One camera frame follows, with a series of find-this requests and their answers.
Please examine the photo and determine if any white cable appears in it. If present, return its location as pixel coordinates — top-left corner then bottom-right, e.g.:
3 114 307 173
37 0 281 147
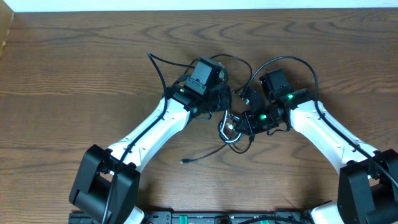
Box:
218 109 243 144

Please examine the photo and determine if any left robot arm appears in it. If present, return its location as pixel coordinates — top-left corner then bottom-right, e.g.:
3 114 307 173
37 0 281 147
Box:
69 57 231 223

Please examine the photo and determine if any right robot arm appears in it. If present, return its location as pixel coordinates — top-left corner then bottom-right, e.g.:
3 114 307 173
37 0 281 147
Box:
235 70 397 223

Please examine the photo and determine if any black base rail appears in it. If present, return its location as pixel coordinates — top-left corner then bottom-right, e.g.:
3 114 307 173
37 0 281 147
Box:
68 210 315 224

